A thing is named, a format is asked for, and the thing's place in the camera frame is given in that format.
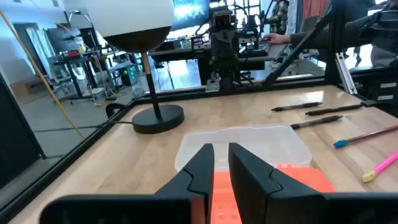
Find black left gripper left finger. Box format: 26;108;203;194
39;142;215;224

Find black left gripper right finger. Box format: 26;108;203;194
228;142;398;224

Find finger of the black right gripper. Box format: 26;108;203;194
216;34;227;58
226;34;236;58

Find black pen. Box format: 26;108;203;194
290;114;344;130
305;104;364;116
271;101;324;112

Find pink pencil yellow eraser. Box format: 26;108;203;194
362;151;398;184

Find orange perforated box lid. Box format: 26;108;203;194
210;164;336;224

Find clear plastic supply box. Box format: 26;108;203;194
174;123;313;174

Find cardboard box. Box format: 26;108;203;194
11;79;44;98

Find black keyboard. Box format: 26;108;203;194
241;42;272;58

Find person's hand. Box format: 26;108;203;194
262;32;292;46

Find person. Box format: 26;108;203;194
263;0;290;35
289;0;398;68

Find red curtain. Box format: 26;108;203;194
302;0;331;20

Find white globe table lamp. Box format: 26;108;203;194
62;0;185;134

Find computer tower green lights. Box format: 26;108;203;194
119;63;138;87

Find black cabinet white labels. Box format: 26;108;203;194
349;67;398;110

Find black workbench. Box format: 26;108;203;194
46;27;105;102

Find black standing panel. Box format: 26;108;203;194
0;73;47;190

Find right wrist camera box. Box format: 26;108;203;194
211;6;233;32

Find wall display screen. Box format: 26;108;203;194
171;0;213;31

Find silver aluminium bracket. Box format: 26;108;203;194
335;52;359;96

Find black lamp cord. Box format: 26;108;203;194
99;119;134;126

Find black metal table frame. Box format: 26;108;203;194
0;2;374;223

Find coiled black cable loop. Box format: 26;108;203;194
105;102;129;119

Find yellow cable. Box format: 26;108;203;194
0;11;85;140

